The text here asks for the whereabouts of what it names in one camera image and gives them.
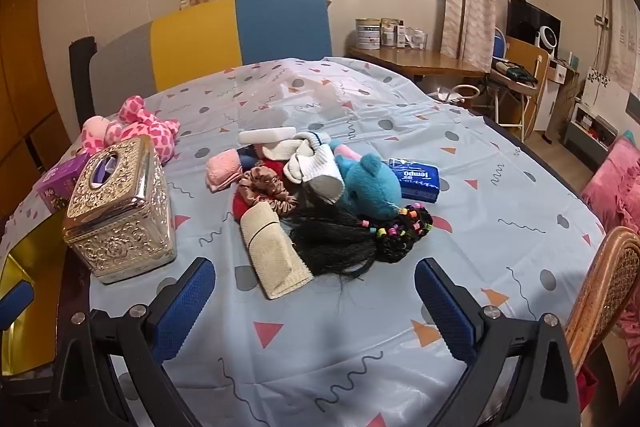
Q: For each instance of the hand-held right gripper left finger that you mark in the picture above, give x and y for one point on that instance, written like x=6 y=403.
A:
x=185 y=307

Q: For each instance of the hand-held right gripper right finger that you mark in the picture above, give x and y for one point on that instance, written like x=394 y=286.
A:
x=445 y=312

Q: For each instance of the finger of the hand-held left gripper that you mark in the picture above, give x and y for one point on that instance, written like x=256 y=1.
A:
x=15 y=307

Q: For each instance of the gold metal tin box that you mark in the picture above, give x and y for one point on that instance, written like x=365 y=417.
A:
x=30 y=257

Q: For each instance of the black beaded hair wig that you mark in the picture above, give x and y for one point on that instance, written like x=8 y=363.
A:
x=330 y=242

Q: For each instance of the blue tissue packet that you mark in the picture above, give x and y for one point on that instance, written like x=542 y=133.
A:
x=415 y=179

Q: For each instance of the blue teddy plush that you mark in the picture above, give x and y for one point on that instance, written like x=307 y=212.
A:
x=370 y=187

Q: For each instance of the red fuzzy plush toy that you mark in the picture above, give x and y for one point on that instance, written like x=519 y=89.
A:
x=274 y=168

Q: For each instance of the grey knitted gloves blue trim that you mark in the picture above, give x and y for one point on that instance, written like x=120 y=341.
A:
x=317 y=167

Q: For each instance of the beige woven pouch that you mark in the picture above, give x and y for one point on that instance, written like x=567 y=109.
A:
x=272 y=252

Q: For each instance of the printed plastic tablecloth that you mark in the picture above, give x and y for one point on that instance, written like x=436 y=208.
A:
x=350 y=357

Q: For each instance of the ornate gold tissue box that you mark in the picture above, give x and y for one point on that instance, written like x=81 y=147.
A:
x=120 y=217

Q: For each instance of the purple cardboard box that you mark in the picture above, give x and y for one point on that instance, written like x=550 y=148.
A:
x=57 y=184

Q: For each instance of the pink rolled towel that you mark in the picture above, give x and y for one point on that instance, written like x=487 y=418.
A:
x=222 y=172

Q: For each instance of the brown satin scrunchie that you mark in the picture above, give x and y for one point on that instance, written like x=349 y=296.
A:
x=260 y=184

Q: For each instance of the dark blue cloth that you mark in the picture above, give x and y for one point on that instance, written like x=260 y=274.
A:
x=246 y=158

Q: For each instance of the rattan chair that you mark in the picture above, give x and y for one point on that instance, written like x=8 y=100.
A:
x=615 y=277

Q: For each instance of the cream folded cloth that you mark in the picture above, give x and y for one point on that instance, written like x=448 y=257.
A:
x=277 y=152

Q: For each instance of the pink spotted giraffe plush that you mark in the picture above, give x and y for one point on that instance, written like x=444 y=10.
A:
x=145 y=122

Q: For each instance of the pink bedding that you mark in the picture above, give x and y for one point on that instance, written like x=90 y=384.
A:
x=615 y=192

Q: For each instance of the grey low rack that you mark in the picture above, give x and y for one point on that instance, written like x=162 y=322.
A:
x=590 y=132

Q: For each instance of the metal folding stool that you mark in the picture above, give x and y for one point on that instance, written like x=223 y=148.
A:
x=515 y=82

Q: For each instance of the wooden wardrobe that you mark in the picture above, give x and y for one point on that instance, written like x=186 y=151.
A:
x=25 y=57

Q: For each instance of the wooden desk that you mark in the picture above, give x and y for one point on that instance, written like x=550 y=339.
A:
x=425 y=59

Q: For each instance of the white cabinet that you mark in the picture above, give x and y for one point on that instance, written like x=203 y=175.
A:
x=560 y=77

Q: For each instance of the grey yellow blue sofa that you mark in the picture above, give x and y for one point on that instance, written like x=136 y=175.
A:
x=200 y=37

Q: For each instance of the clear plastic container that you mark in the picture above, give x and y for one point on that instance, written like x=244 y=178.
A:
x=416 y=39

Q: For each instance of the white round fan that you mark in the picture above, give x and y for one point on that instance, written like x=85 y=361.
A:
x=545 y=38

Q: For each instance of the black flat screen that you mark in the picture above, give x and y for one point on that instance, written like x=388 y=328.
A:
x=522 y=24

